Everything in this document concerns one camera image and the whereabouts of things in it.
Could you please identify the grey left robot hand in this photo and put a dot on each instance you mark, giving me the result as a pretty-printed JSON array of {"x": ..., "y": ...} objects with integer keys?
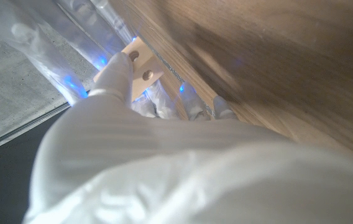
[{"x": 164, "y": 168}]

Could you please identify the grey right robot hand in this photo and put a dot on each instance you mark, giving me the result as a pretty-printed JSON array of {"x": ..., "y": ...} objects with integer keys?
[{"x": 55, "y": 46}]

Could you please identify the black backdrop stand pole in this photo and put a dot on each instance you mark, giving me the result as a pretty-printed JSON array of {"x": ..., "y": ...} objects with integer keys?
[{"x": 24, "y": 126}]

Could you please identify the black backdrop curtain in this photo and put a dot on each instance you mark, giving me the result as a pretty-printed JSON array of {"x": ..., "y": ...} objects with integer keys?
[{"x": 11, "y": 168}]

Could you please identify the small wooden block with holes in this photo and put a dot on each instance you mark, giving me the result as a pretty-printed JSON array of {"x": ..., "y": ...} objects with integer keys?
[{"x": 142, "y": 67}]

